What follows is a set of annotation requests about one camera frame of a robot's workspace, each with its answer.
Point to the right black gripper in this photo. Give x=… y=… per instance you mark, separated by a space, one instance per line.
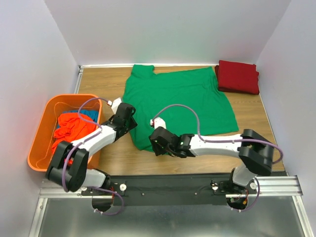
x=157 y=150

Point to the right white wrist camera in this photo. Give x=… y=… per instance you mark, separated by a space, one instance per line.
x=157 y=122

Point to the green t shirt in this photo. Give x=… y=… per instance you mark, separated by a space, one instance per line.
x=187 y=97

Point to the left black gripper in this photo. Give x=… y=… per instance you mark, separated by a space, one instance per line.
x=133 y=124

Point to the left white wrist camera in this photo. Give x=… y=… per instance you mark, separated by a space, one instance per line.
x=114 y=104

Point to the folded dark red t shirt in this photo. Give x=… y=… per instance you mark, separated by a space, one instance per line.
x=217 y=74

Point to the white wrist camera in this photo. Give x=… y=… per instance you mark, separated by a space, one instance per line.
x=157 y=122
x=114 y=104

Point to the blue t shirt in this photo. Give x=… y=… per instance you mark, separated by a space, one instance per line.
x=70 y=119

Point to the orange plastic basket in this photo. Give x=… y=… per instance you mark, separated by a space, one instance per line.
x=40 y=152

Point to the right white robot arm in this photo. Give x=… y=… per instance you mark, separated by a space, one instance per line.
x=255 y=151

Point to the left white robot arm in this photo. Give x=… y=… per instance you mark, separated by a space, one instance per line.
x=69 y=164

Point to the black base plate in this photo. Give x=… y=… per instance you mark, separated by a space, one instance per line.
x=176 y=189

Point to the orange t shirt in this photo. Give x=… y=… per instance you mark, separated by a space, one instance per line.
x=71 y=134

